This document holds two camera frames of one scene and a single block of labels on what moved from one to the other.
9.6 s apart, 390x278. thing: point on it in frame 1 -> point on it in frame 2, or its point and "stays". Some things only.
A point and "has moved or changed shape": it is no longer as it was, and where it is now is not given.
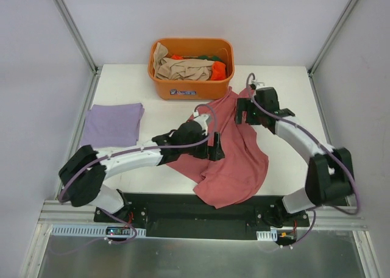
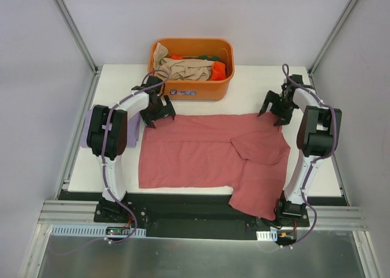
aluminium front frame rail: x=55 y=213 stays
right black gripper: x=244 y=112 -> x=277 y=108
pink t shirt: x=244 y=169 has moved or changed shape
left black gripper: x=211 y=149 -> x=157 y=113
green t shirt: x=213 y=57 stays
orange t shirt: x=219 y=69 stays
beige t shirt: x=166 y=67 stays
